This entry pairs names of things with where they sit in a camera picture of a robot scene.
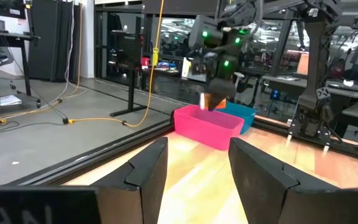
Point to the red cup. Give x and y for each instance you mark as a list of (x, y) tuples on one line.
[(145, 63)]

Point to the black standing desk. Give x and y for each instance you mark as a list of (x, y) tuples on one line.
[(131, 87)]

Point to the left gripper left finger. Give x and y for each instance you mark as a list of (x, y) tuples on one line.
[(145, 186)]

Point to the blue plastic bin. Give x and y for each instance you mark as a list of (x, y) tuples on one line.
[(245, 116)]

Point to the black tall cabinet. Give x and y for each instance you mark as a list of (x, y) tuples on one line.
[(51, 40)]

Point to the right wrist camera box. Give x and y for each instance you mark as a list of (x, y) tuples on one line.
[(205, 31)]

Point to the black aluminium table frame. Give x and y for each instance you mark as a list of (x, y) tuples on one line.
[(104, 149)]

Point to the black rolling cart desk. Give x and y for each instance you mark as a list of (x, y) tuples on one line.
[(25, 59)]

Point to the orange medicine bottle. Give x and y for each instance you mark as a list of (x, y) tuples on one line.
[(206, 101)]

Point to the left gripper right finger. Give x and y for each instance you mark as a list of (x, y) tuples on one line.
[(256, 186)]

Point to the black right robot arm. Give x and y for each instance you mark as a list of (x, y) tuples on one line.
[(317, 62)]

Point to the pink-red plastic bin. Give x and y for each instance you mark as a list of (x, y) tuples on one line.
[(207, 133)]

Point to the grey office desk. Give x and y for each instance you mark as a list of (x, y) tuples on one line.
[(294, 83)]

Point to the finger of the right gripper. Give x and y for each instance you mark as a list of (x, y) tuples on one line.
[(202, 89), (222, 91)]

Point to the white paper stack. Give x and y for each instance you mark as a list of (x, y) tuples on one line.
[(4, 100)]

